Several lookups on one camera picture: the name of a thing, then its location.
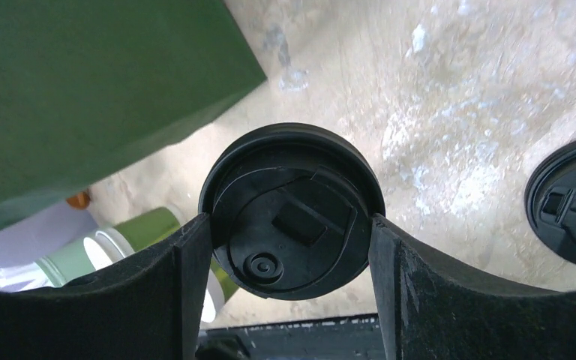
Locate black cup lid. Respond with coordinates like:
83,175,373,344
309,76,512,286
199,123,386,301
524,140,576,265

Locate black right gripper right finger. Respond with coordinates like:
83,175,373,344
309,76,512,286
369,214,576,359

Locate green paper bag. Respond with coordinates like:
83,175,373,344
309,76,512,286
0,1,266,230

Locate green straw holder cup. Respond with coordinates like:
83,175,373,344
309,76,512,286
34,238,95,287

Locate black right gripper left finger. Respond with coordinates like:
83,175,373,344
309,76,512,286
0,214,212,359

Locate white paper cup stack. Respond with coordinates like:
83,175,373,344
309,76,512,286
82,204,239,324

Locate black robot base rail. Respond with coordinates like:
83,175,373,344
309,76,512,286
195,313,386,359

